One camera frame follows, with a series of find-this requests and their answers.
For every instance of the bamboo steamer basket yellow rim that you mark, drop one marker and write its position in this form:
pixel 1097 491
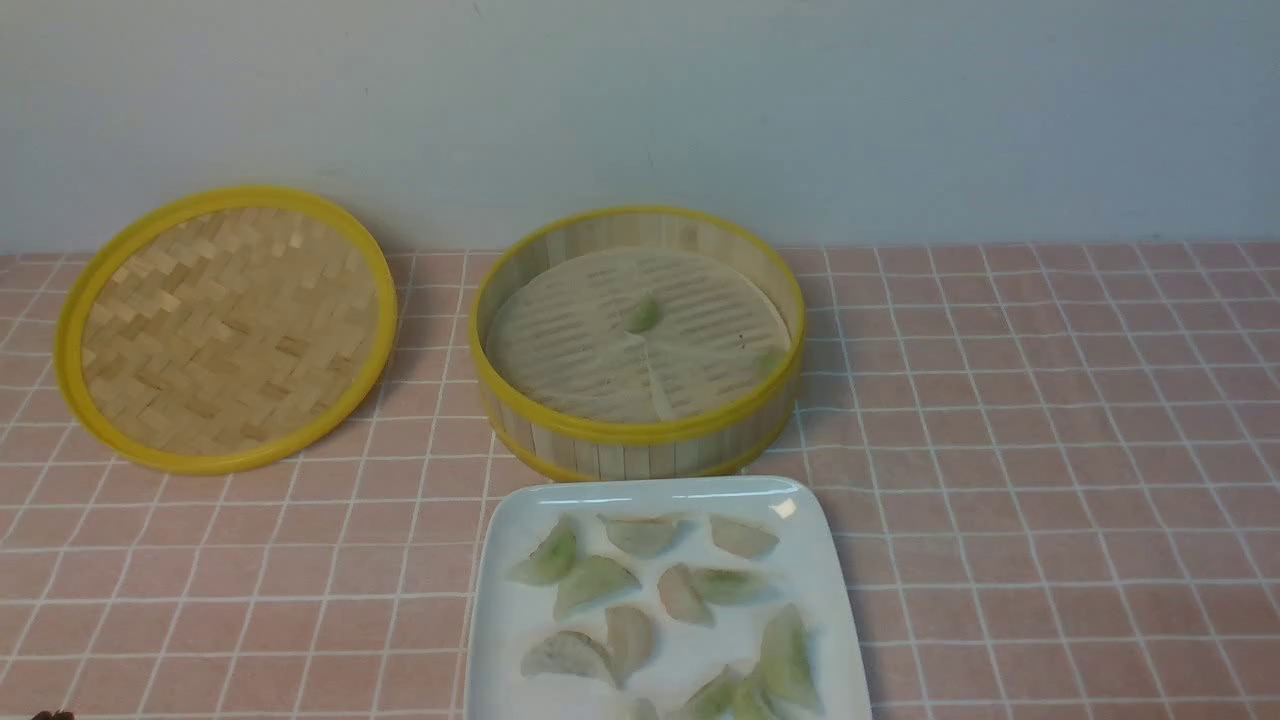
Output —
pixel 575 397

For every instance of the green dumpling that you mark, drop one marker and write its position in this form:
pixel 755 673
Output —
pixel 769 360
pixel 643 316

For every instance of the pale dumpling plate top middle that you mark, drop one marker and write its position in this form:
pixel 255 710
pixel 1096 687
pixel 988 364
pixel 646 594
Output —
pixel 645 538

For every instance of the pale dumpling plate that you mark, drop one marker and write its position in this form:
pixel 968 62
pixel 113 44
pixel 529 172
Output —
pixel 740 538
pixel 630 639
pixel 645 538
pixel 639 709

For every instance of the pale dumpling plate top right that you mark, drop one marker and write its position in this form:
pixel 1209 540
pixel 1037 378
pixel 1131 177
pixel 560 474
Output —
pixel 740 538

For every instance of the green dumpling plate middle left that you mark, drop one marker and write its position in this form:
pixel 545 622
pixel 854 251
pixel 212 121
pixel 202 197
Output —
pixel 593 579

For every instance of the green dumpling plate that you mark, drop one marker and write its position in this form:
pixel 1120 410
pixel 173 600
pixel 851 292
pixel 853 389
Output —
pixel 712 700
pixel 784 662
pixel 750 702
pixel 552 559
pixel 727 587
pixel 593 579

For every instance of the green dumpling plate top left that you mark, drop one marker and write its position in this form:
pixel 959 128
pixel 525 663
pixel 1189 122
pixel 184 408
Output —
pixel 552 559

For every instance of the pink dumpling plate centre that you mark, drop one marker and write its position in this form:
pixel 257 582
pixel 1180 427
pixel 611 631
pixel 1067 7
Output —
pixel 681 599

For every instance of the green dumpling plate centre right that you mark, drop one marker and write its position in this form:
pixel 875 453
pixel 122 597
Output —
pixel 727 587

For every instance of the white square plate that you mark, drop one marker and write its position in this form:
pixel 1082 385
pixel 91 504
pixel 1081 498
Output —
pixel 510 618

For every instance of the pale dumpling plate lower middle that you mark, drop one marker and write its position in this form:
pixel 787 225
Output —
pixel 630 639

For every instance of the grey dumpling plate lower left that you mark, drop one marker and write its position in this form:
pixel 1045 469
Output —
pixel 570 653

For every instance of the green dumpling plate bottom middle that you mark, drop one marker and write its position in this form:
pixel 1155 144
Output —
pixel 712 700

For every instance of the pale dumpling plate bottom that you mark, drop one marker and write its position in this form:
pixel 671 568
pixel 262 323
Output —
pixel 639 709

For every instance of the green dumpling plate bottom right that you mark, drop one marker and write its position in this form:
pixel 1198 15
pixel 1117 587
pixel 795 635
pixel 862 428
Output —
pixel 750 702

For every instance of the bamboo steamer lid yellow rim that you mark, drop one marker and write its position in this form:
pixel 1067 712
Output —
pixel 226 330

